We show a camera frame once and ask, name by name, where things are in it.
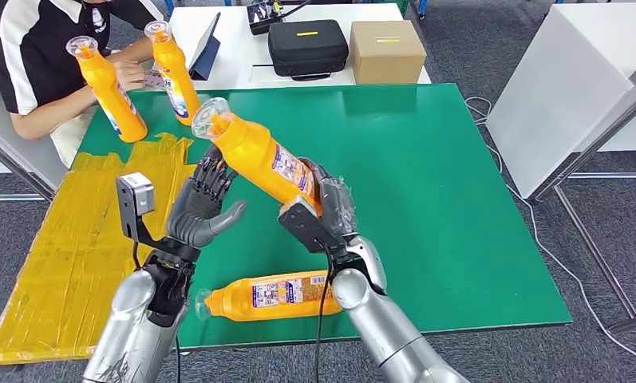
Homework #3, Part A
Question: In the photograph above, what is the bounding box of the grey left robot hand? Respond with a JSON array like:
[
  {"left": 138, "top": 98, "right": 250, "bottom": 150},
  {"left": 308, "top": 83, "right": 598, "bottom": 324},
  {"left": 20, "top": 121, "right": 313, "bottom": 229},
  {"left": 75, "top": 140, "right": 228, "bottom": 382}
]
[{"left": 167, "top": 145, "right": 248, "bottom": 250}]

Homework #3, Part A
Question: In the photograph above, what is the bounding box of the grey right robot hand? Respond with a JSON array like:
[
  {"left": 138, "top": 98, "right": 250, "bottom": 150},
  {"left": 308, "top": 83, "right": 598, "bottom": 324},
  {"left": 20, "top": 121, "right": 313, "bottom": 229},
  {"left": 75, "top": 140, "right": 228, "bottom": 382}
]
[{"left": 298, "top": 156, "right": 359, "bottom": 242}]

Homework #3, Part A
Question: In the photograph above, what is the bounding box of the orange detergent bottle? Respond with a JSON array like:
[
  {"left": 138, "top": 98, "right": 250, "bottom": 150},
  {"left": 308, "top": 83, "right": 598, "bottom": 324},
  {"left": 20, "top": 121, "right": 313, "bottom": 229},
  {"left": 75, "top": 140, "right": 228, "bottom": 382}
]
[
  {"left": 194, "top": 270, "right": 345, "bottom": 323},
  {"left": 143, "top": 20, "right": 203, "bottom": 128},
  {"left": 65, "top": 35, "right": 149, "bottom": 144},
  {"left": 191, "top": 97, "right": 324, "bottom": 218}
]

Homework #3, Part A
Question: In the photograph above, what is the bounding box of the green table board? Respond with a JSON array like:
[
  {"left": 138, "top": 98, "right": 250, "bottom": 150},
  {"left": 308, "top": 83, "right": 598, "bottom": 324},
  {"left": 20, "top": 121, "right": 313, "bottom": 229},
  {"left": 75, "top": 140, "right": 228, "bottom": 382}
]
[{"left": 77, "top": 82, "right": 574, "bottom": 353}]

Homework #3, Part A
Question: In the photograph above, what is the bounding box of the yellow taped sheet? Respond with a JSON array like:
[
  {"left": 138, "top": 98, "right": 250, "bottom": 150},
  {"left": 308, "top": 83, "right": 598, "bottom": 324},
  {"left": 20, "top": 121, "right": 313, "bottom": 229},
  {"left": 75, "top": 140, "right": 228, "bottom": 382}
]
[{"left": 0, "top": 132, "right": 203, "bottom": 365}]

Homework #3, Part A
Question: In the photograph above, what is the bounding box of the tablet in blue cover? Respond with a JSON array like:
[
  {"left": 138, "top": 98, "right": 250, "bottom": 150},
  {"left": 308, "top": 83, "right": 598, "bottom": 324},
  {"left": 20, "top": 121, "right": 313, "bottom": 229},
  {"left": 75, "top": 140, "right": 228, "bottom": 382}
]
[{"left": 188, "top": 11, "right": 223, "bottom": 81}]

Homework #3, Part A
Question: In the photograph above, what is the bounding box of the cardboard box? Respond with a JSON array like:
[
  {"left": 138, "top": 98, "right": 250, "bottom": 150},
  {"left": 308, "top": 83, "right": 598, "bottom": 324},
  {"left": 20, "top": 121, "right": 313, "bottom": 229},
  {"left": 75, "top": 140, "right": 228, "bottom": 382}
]
[{"left": 348, "top": 19, "right": 428, "bottom": 85}]

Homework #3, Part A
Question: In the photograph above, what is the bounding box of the black zip case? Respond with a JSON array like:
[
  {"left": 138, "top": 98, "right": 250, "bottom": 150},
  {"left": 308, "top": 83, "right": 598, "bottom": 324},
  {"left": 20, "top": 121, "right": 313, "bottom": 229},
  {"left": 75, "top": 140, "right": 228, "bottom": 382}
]
[{"left": 267, "top": 18, "right": 350, "bottom": 82}]

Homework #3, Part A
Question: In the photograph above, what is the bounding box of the white table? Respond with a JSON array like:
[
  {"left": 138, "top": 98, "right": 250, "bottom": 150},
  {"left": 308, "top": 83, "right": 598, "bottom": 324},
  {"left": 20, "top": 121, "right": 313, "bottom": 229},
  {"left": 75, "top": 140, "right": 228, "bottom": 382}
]
[
  {"left": 484, "top": 2, "right": 636, "bottom": 199},
  {"left": 144, "top": 2, "right": 433, "bottom": 92}
]

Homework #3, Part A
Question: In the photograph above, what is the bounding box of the black screen device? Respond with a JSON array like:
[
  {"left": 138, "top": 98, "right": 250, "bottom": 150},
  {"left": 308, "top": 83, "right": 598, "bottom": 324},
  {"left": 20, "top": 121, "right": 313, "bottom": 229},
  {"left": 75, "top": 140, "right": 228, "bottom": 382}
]
[{"left": 246, "top": 0, "right": 314, "bottom": 36}]

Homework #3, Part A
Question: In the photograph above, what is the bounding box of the person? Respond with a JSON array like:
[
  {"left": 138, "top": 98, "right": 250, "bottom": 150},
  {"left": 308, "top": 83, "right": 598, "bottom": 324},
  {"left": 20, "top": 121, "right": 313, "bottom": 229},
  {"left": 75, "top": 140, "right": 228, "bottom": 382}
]
[{"left": 0, "top": 0, "right": 165, "bottom": 169}]

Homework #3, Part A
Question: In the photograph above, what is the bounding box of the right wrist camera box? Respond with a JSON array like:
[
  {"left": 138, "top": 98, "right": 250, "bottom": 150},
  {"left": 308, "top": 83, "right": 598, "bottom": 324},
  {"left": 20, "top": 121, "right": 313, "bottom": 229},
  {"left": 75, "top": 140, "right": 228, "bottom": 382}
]
[{"left": 278, "top": 195, "right": 350, "bottom": 255}]

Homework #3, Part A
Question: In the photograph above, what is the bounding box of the black right camera cable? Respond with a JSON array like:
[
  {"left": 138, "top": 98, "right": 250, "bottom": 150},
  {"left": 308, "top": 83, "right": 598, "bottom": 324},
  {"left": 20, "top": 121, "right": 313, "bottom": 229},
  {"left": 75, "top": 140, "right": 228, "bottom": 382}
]
[{"left": 314, "top": 240, "right": 335, "bottom": 383}]

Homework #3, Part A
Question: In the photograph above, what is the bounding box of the white cable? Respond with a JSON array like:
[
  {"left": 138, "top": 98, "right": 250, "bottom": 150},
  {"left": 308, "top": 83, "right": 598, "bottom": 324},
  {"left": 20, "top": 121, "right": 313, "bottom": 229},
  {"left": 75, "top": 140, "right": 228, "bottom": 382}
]
[{"left": 464, "top": 95, "right": 636, "bottom": 371}]

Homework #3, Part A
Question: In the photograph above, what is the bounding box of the grey metal frame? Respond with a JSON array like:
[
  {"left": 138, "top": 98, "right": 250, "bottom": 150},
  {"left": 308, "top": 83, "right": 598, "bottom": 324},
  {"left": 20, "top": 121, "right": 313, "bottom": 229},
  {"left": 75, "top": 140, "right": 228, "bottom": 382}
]
[{"left": 528, "top": 64, "right": 636, "bottom": 335}]

